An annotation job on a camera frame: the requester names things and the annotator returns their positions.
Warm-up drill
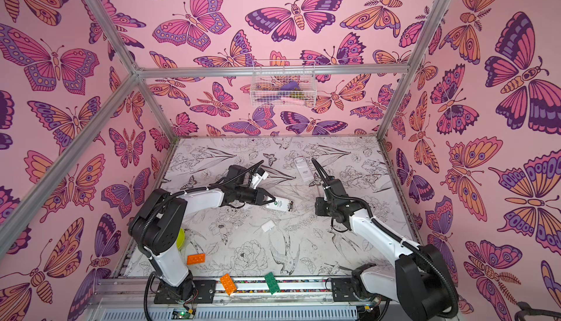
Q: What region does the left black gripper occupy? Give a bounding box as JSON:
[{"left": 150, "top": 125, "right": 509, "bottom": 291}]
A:
[{"left": 234, "top": 187, "right": 277, "bottom": 207}]

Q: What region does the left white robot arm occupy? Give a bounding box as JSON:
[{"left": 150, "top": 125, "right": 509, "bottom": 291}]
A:
[{"left": 128, "top": 163, "right": 276, "bottom": 287}]

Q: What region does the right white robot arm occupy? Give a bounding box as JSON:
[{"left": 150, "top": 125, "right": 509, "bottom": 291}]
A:
[{"left": 316, "top": 176, "right": 459, "bottom": 320}]

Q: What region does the orange brick on table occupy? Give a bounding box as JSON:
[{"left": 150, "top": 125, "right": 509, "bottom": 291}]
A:
[{"left": 186, "top": 253, "right": 206, "bottom": 266}]

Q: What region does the small circuit board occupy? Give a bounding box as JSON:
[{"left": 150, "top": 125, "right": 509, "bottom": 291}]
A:
[{"left": 172, "top": 308, "right": 196, "bottom": 320}]

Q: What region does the right black corrugated cable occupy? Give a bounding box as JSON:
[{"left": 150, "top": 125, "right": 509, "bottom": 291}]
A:
[{"left": 310, "top": 158, "right": 459, "bottom": 317}]

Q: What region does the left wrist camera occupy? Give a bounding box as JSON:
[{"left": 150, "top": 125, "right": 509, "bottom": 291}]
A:
[{"left": 249, "top": 168, "right": 269, "bottom": 190}]

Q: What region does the green brick on rail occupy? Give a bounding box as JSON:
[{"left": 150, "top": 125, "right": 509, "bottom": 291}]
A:
[{"left": 264, "top": 272, "right": 281, "bottom": 295}]

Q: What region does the orange brick on rail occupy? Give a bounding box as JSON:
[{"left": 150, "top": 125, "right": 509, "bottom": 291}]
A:
[{"left": 220, "top": 274, "right": 238, "bottom": 296}]

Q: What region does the white wire basket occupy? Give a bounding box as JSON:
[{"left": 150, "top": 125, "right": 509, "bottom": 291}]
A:
[{"left": 248, "top": 60, "right": 317, "bottom": 109}]

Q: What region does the aluminium cage frame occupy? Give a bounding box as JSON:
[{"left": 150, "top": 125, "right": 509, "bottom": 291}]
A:
[{"left": 0, "top": 0, "right": 465, "bottom": 256}]

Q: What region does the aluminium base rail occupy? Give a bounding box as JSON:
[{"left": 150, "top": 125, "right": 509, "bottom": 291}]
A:
[{"left": 83, "top": 276, "right": 408, "bottom": 320}]

